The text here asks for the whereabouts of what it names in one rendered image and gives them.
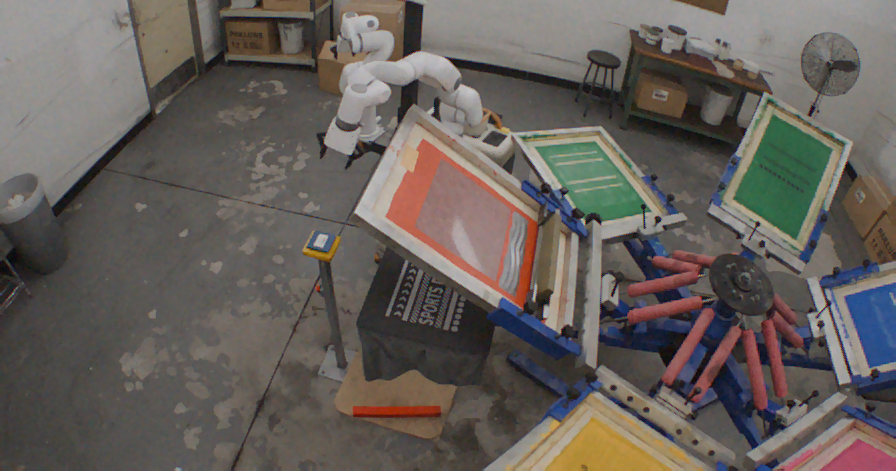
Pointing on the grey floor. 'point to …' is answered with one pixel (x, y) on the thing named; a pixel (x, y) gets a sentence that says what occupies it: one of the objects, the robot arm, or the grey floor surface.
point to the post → (331, 316)
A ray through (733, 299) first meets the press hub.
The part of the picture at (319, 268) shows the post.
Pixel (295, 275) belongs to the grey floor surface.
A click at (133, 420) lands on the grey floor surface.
